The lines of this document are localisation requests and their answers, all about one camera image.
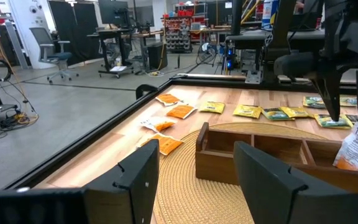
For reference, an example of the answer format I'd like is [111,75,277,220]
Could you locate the white square pillar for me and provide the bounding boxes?
[7,0,57,70]

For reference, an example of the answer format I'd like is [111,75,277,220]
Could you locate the black table clamp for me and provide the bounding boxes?
[135,83,158,100]

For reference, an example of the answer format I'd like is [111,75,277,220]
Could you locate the round woven straw placemat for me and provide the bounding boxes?
[150,121,329,224]

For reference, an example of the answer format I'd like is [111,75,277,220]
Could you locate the orange white tea bag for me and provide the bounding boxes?
[155,93,180,107]
[165,104,198,120]
[136,133,185,156]
[332,122,358,174]
[139,116,177,133]

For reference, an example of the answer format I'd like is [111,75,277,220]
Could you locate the black desk monitor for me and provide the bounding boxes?
[97,0,131,28]

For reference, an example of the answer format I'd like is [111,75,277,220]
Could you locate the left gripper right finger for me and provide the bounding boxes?
[233,141,348,224]

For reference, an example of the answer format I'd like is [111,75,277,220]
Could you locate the grey office chair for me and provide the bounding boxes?
[29,27,80,84]

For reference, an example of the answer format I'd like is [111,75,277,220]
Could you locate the black floor fan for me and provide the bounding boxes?
[196,42,219,67]

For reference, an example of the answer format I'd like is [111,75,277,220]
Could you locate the brown wooden tea box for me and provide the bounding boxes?
[195,121,358,195]

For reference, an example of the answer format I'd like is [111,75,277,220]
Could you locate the black computer tower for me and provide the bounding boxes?
[147,42,168,71]

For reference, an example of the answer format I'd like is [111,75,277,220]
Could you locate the black partition panel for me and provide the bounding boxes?
[47,0,101,63]

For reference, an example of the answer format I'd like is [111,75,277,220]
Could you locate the black standing desk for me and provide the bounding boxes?
[87,28,164,78]

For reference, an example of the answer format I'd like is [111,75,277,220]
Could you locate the computer with blue lights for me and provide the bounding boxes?
[224,46,236,72]

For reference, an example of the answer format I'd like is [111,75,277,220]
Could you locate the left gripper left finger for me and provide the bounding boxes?
[83,139,161,224]

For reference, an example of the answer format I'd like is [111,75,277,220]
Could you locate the red parts bin shelf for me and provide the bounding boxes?
[162,14,193,53]

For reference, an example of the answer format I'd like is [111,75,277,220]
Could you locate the black equipment cart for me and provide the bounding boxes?
[224,0,325,74]

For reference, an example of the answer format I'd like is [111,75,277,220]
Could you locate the yellow cable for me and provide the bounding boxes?
[0,29,40,125]

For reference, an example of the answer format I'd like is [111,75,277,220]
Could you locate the black metal table frame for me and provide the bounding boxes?
[4,0,358,191]

